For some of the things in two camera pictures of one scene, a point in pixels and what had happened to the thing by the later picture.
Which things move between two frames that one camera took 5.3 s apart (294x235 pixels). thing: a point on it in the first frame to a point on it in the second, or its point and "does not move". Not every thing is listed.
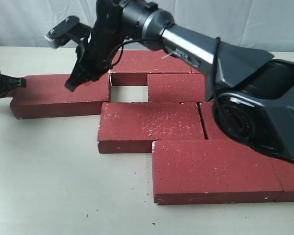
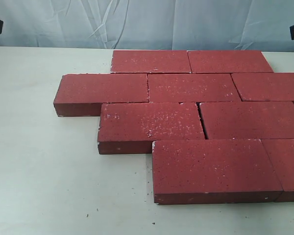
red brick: [176, 87] does not move
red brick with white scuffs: [132, 127] does not move
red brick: [212, 171] does not move
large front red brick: [46, 96] to [82, 95]
